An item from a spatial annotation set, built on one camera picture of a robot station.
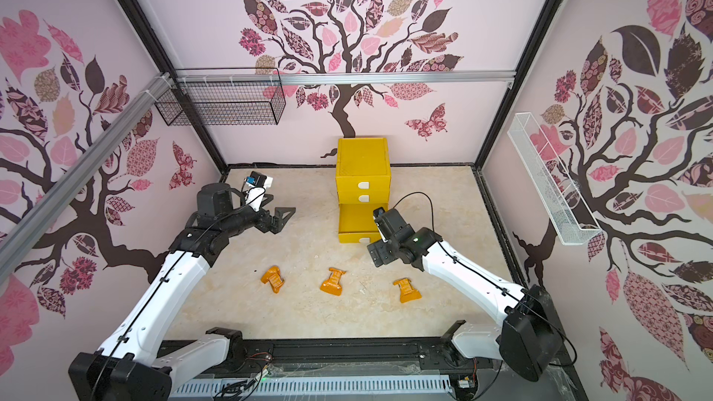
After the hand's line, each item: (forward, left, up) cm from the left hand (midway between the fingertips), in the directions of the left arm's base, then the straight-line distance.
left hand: (279, 208), depth 75 cm
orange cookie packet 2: (-12, -13, -25) cm, 31 cm away
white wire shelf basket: (+7, -79, +1) cm, 79 cm away
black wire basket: (+42, +24, +10) cm, 49 cm away
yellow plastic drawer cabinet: (+15, -23, -4) cm, 28 cm away
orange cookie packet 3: (-15, -37, -25) cm, 47 cm away
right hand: (-6, -31, -13) cm, 34 cm away
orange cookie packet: (-10, +6, -24) cm, 27 cm away
